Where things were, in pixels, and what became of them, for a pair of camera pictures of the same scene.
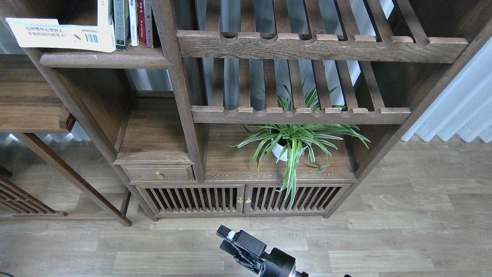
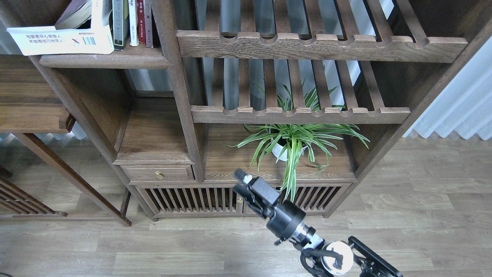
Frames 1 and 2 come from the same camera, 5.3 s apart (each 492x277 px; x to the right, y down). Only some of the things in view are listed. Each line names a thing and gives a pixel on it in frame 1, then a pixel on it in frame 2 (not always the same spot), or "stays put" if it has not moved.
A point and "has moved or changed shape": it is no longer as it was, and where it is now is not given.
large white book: (46, 32) has moved or changed shape
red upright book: (142, 37) stays put
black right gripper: (277, 263) -> (283, 219)
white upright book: (133, 25) stays put
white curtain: (462, 106) stays put
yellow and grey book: (121, 12) stays put
